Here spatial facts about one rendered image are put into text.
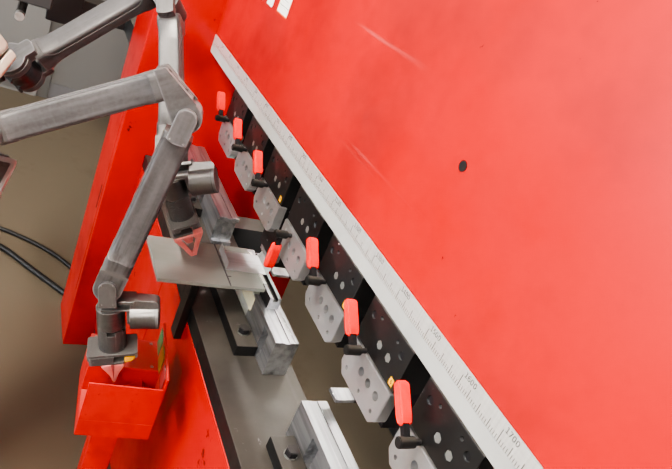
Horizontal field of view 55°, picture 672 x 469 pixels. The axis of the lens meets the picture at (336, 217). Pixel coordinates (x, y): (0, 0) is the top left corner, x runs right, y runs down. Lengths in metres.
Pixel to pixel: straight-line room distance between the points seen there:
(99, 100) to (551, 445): 0.93
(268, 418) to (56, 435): 1.19
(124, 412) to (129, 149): 1.09
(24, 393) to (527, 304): 2.04
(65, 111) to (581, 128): 0.88
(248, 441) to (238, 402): 0.11
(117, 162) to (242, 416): 1.23
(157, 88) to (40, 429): 1.53
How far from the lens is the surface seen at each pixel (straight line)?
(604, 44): 0.87
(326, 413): 1.35
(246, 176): 1.72
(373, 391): 1.11
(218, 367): 1.50
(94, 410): 1.53
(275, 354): 1.49
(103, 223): 2.50
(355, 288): 1.18
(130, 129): 2.33
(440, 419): 0.98
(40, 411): 2.55
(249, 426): 1.40
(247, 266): 1.63
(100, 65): 4.98
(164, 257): 1.56
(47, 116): 1.29
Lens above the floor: 1.81
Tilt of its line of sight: 22 degrees down
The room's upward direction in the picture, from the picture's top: 24 degrees clockwise
